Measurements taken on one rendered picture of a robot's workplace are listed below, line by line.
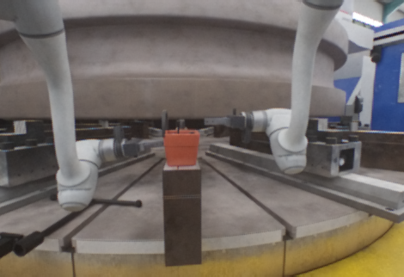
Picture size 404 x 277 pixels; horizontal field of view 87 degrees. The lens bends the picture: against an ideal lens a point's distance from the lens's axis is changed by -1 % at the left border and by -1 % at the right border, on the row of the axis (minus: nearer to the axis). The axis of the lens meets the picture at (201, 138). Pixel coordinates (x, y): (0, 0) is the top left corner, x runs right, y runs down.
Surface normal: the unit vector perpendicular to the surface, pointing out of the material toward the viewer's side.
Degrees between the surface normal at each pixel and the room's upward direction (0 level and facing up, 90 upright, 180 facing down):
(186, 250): 90
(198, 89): 90
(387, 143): 90
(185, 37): 90
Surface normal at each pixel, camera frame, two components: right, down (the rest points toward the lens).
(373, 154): -0.64, 0.10
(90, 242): -0.04, 0.12
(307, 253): 0.31, 0.11
